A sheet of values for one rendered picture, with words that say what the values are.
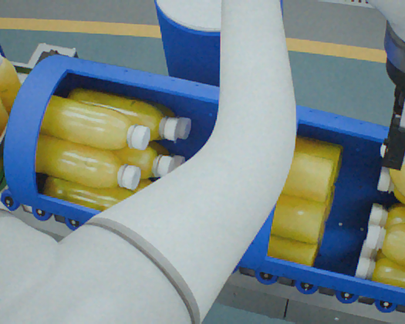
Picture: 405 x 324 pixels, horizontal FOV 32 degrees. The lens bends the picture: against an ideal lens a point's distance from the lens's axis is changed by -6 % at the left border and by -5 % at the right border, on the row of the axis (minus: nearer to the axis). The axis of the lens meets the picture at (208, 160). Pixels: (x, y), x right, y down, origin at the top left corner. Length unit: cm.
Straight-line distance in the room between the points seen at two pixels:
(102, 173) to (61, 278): 84
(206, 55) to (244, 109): 106
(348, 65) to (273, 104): 225
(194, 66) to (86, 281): 126
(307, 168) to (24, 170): 47
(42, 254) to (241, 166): 15
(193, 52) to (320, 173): 55
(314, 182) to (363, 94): 159
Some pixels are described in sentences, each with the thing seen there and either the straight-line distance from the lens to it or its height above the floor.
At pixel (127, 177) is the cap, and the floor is 113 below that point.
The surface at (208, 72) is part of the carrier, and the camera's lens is 165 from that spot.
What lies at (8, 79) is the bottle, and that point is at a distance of 154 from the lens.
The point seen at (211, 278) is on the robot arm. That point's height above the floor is 177.
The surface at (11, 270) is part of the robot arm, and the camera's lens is 42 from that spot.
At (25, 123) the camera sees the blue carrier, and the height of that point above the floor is 122.
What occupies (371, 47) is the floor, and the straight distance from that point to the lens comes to 287.
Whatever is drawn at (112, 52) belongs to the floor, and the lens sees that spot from 289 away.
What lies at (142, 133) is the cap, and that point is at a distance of 123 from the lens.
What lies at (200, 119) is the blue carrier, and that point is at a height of 104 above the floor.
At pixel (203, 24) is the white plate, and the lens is 154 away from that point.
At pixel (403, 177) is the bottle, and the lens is 107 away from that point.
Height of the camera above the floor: 220
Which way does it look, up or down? 59 degrees down
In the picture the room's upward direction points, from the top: 8 degrees counter-clockwise
